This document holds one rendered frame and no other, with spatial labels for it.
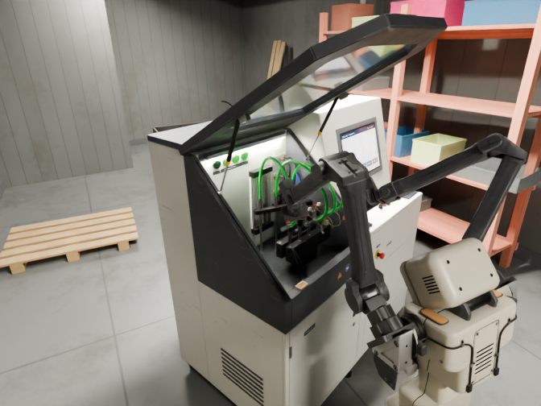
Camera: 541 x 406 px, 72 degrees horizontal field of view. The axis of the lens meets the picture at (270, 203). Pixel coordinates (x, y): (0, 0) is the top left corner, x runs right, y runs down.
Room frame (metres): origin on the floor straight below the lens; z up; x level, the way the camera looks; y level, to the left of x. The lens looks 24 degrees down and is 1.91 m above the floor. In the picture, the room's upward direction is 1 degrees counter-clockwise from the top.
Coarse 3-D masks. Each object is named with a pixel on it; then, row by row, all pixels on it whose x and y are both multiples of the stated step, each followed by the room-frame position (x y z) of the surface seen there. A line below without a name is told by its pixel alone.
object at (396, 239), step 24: (360, 96) 2.51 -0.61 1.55; (312, 120) 1.95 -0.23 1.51; (336, 120) 2.04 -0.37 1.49; (360, 120) 2.22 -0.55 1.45; (312, 144) 1.95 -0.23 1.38; (336, 144) 1.99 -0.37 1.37; (384, 144) 2.38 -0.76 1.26; (384, 168) 2.33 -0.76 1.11; (408, 216) 2.06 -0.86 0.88; (384, 240) 1.82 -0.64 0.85; (408, 240) 2.11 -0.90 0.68; (384, 264) 1.85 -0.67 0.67; (360, 336) 1.69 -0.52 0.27
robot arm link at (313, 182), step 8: (352, 152) 0.96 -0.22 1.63; (312, 168) 0.96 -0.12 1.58; (320, 168) 0.91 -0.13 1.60; (312, 176) 0.96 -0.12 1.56; (320, 176) 0.92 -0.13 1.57; (296, 184) 1.19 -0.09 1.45; (304, 184) 1.11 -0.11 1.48; (312, 184) 1.05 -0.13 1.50; (320, 184) 1.01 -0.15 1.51; (288, 192) 1.24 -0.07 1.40; (296, 192) 1.18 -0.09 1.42; (304, 192) 1.12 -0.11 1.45; (312, 192) 1.09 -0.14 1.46; (296, 200) 1.18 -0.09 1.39; (304, 200) 1.23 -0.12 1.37
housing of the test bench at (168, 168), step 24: (168, 144) 1.63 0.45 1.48; (168, 168) 1.64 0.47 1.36; (168, 192) 1.66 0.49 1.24; (168, 216) 1.68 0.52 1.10; (168, 240) 1.71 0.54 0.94; (192, 240) 1.56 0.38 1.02; (168, 264) 1.73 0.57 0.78; (192, 264) 1.58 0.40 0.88; (192, 288) 1.59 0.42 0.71; (192, 312) 1.61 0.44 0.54; (192, 336) 1.63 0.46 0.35; (192, 360) 1.66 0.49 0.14
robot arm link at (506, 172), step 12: (504, 144) 1.15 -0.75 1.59; (504, 156) 1.14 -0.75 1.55; (516, 156) 1.12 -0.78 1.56; (504, 168) 1.12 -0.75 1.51; (516, 168) 1.10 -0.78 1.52; (492, 180) 1.12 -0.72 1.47; (504, 180) 1.10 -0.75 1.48; (492, 192) 1.10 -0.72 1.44; (504, 192) 1.08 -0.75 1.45; (480, 204) 1.10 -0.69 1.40; (492, 204) 1.08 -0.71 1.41; (480, 216) 1.07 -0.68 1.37; (492, 216) 1.06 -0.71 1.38; (468, 228) 1.07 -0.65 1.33; (480, 228) 1.05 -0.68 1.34; (480, 240) 1.03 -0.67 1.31
